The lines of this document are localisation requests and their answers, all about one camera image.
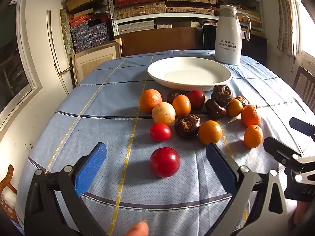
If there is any white oval plate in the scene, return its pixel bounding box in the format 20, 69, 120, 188
147, 57, 232, 92

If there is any dark slatted wooden chair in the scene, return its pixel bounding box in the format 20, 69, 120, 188
293, 65, 315, 107

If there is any white thermos jug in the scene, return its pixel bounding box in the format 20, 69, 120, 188
214, 4, 251, 65

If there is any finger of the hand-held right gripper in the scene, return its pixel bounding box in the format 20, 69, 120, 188
263, 137, 302, 165
289, 117, 315, 136

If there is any brown wooden board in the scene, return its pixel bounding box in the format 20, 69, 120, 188
113, 27, 204, 57

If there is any pale yellow round fruit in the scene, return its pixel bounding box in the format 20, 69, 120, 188
152, 102, 176, 126

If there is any large mandarin orange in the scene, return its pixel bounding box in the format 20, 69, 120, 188
139, 89, 162, 113

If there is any light wooden framed panel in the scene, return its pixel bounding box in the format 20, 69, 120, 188
71, 42, 123, 85

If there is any green marbled panel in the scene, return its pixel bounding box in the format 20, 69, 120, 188
60, 8, 76, 57

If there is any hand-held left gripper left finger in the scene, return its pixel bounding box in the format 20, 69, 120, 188
24, 142, 109, 236

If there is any orange kumquat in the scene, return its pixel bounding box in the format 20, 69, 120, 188
198, 120, 223, 145
244, 125, 263, 149
172, 95, 191, 117
227, 98, 243, 117

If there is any blue checked tablecloth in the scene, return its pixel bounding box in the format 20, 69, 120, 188
15, 49, 315, 236

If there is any carved wooden chair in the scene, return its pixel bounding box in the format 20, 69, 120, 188
0, 165, 19, 225

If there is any small red cherry tomato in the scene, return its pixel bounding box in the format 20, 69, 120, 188
150, 123, 171, 142

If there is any person's left hand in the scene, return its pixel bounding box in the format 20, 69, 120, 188
122, 221, 149, 236

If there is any stack of blue patterned boxes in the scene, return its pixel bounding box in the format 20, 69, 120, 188
70, 21, 110, 53

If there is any woven window blind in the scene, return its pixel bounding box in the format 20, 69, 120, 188
274, 0, 300, 60

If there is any small mandarin orange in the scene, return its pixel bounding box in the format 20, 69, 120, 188
241, 104, 261, 127

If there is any orange box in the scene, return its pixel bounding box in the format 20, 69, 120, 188
69, 14, 109, 26

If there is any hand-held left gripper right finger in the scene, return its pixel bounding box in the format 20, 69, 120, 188
206, 142, 289, 236

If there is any large red tomato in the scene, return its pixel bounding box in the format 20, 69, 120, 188
150, 147, 181, 178

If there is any dark red cherry tomato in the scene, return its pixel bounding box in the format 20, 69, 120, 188
188, 90, 205, 110

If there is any white window frame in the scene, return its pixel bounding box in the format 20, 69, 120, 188
0, 0, 44, 134

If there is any white plank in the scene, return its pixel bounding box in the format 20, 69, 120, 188
47, 10, 74, 95

